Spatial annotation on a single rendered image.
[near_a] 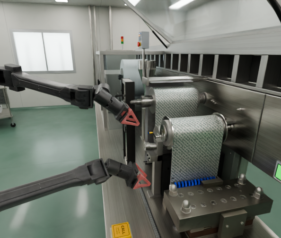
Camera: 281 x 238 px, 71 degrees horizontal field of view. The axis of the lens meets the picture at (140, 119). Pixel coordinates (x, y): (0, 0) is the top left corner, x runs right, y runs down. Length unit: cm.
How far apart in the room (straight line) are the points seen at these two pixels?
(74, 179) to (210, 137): 58
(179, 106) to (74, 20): 550
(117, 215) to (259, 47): 91
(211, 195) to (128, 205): 38
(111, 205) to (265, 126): 74
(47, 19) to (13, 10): 79
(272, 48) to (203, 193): 61
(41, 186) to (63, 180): 7
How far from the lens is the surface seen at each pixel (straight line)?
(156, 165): 96
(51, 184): 71
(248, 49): 96
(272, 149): 88
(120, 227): 90
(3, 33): 664
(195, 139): 87
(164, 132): 84
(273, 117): 86
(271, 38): 89
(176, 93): 105
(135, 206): 101
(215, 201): 89
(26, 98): 667
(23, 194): 70
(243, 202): 92
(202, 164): 95
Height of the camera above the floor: 158
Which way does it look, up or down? 19 degrees down
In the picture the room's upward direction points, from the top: straight up
